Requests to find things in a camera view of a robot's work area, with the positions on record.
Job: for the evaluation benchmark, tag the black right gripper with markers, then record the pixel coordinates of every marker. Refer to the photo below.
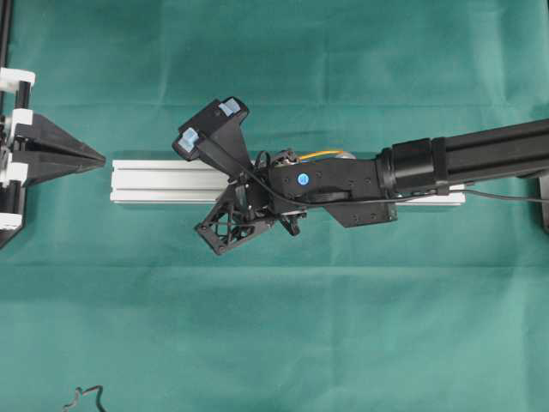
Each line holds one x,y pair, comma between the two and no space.
243,210

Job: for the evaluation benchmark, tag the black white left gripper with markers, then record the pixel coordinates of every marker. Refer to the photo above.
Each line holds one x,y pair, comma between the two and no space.
25,133

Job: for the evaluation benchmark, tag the orange rubber band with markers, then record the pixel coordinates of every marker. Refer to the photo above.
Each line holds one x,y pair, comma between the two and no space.
321,154

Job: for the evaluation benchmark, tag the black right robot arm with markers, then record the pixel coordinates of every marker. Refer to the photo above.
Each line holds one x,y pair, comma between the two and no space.
281,188

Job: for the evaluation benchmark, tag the black frame bar left edge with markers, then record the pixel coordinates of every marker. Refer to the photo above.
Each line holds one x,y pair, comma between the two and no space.
6,18

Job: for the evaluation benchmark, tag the silver aluminium extrusion rail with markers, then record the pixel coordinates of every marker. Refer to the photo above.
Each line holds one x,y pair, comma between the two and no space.
159,181

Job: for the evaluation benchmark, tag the green table cloth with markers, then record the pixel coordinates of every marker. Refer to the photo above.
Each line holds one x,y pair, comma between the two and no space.
442,310

